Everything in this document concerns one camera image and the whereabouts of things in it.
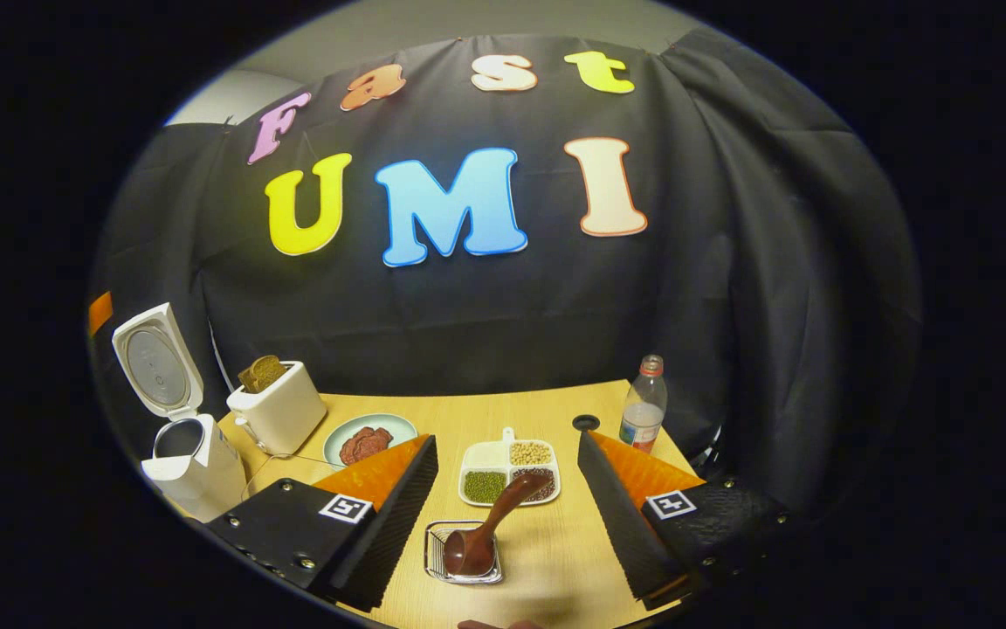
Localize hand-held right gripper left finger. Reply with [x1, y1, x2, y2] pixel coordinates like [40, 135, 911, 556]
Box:
[206, 434, 438, 612]

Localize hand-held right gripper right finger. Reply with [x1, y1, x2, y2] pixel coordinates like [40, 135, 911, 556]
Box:
[577, 430, 818, 611]

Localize metal wire chopstick holder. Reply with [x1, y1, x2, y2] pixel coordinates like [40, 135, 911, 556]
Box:
[424, 520, 504, 585]

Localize brown wooden spoon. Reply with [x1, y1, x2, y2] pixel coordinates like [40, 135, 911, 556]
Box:
[443, 472, 554, 577]

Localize pale green round plate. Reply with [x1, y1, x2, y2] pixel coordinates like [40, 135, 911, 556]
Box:
[323, 413, 418, 470]

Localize brown meat pieces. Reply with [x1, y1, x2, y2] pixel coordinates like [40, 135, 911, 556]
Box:
[339, 426, 394, 466]

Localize white toaster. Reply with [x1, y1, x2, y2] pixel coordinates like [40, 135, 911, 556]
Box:
[226, 360, 327, 457]

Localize clear plastic water bottle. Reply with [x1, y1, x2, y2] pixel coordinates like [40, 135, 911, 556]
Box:
[619, 355, 668, 453]

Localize dark red beans pile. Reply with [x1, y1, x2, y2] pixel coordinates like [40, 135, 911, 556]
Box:
[516, 469, 556, 502]

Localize green mung beans pile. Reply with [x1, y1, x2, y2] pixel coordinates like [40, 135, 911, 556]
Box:
[465, 471, 507, 504]

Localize white divided dish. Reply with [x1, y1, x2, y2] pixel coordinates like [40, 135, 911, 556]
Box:
[458, 427, 562, 508]

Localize black backdrop cloth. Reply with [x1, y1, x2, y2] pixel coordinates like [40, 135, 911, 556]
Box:
[88, 31, 923, 516]

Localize white power cable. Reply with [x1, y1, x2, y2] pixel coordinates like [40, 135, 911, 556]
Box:
[209, 345, 235, 396]

